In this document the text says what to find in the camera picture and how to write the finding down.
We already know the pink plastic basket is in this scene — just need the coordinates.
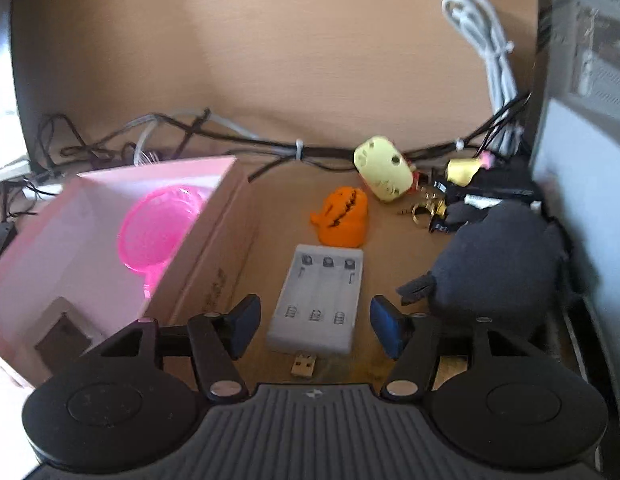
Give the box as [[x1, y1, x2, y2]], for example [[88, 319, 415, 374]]
[[117, 185, 208, 301]]

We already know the white power cable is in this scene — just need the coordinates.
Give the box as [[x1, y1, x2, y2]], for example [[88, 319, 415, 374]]
[[436, 0, 528, 156]]

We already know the right dark monitor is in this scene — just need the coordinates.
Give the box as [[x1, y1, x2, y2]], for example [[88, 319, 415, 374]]
[[527, 0, 620, 480]]

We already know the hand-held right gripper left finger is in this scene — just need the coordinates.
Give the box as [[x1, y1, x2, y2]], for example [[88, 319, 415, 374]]
[[82, 294, 262, 405]]

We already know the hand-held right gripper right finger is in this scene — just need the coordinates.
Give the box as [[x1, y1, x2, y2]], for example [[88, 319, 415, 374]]
[[370, 296, 533, 403]]

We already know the dark plush toy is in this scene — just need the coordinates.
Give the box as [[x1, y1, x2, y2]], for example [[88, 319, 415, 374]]
[[396, 205, 573, 341]]

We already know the cream keychain charm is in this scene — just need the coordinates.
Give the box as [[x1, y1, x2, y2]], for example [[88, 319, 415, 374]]
[[352, 135, 415, 206]]

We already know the pink cardboard box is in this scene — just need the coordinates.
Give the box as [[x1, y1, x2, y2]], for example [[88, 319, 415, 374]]
[[0, 156, 263, 391]]

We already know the cartoon figure keychain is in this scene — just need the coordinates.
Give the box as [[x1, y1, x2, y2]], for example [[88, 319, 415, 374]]
[[430, 172, 543, 235]]

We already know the orange pumpkin toy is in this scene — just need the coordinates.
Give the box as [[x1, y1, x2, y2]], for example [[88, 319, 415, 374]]
[[309, 186, 371, 248]]

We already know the yellow cupcake toy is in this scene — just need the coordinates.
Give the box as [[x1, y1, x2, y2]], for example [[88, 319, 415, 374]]
[[447, 152, 493, 186]]

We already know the grey cable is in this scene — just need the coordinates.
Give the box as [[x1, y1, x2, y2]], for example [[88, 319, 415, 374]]
[[124, 107, 261, 166]]

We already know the white battery charger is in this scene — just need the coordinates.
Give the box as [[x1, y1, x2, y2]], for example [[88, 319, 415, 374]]
[[266, 244, 365, 378]]

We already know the black cable bundle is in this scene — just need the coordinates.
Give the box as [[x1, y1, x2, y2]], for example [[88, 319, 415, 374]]
[[27, 92, 533, 186]]

